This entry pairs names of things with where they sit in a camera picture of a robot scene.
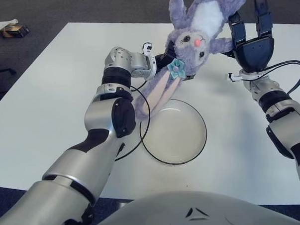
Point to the white plate with black rim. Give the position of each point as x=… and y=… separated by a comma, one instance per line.
x=176, y=141

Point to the brown box on floor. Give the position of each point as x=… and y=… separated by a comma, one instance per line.
x=14, y=31

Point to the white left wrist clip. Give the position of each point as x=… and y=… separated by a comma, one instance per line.
x=151, y=65

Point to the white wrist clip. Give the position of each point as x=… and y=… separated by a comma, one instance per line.
x=248, y=76
x=151, y=65

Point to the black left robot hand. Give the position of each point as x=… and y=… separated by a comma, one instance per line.
x=165, y=59

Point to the black office chair base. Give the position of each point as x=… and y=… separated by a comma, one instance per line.
x=3, y=71

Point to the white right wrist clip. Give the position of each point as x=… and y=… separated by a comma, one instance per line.
x=248, y=76

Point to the purple plush bunny doll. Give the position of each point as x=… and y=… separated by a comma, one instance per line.
x=205, y=15

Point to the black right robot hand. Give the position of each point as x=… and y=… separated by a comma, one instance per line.
x=254, y=54

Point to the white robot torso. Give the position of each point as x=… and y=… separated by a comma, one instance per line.
x=194, y=212

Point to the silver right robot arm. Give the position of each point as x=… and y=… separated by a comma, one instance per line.
x=289, y=116

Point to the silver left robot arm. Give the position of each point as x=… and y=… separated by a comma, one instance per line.
x=100, y=114

